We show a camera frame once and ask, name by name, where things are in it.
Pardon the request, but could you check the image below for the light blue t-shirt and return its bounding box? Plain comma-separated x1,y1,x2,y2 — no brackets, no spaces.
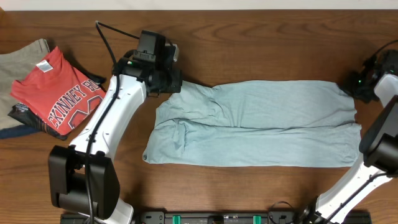
142,80,361,168

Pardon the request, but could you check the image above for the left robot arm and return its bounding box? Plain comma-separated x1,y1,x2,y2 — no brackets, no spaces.
48,56,182,223

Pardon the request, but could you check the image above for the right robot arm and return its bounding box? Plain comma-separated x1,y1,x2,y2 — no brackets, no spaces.
295,68,397,224

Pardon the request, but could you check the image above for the red folded t-shirt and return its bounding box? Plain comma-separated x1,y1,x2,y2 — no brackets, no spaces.
11,47,105,135

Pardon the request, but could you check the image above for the black patterned folded garment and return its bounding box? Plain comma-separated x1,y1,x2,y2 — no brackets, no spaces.
7,72,107,141

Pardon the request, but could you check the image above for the tan folded garment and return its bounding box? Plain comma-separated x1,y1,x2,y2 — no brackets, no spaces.
1,39,50,129

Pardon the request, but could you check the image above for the navy blue folded garment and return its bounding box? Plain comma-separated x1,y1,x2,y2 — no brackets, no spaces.
0,125,39,139

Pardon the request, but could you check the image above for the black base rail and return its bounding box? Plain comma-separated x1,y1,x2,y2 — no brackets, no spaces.
60,211,372,224

